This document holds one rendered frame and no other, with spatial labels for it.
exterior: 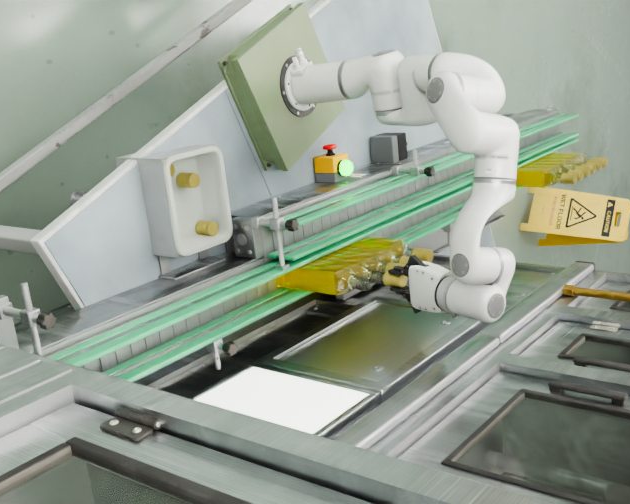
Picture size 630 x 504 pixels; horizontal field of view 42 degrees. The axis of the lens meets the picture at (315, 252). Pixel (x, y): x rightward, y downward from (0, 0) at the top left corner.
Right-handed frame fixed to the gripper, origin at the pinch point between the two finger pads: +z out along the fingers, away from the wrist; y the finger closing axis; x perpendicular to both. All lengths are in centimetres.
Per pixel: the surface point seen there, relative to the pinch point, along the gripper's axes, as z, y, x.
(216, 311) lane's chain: 22.1, -1.8, 35.5
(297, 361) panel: 5.6, -12.5, 26.3
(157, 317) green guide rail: 14, 4, 53
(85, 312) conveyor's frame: 24, 6, 64
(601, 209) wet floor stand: 156, -68, -299
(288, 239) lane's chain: 29.1, 7.6, 9.5
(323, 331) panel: 15.0, -12.4, 12.0
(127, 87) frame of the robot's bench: 98, 46, 15
